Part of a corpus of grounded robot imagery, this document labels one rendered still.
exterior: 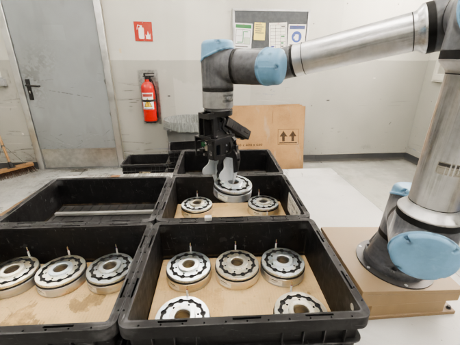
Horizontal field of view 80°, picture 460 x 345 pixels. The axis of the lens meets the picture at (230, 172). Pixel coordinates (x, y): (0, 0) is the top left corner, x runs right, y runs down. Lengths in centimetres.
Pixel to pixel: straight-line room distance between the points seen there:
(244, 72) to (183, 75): 298
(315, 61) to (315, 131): 326
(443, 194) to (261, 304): 40
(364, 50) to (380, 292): 56
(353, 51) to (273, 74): 19
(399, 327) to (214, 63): 76
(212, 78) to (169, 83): 297
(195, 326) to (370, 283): 48
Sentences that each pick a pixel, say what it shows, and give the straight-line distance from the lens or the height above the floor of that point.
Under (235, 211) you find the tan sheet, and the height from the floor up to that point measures 83.
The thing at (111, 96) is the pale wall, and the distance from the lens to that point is 373.
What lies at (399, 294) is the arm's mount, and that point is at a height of 78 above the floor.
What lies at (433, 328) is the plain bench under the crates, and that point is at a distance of 91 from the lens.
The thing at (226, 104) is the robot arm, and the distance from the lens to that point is 66.
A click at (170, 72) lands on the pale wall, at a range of 360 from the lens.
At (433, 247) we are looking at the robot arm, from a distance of 64.
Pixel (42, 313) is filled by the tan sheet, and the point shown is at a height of 83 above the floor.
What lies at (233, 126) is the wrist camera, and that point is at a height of 115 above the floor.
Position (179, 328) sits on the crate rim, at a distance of 49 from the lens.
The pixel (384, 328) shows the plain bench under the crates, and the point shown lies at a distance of 86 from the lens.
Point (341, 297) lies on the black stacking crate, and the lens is 60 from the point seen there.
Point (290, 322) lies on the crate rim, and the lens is 49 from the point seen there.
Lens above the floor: 130
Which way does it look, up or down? 22 degrees down
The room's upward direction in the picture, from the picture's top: straight up
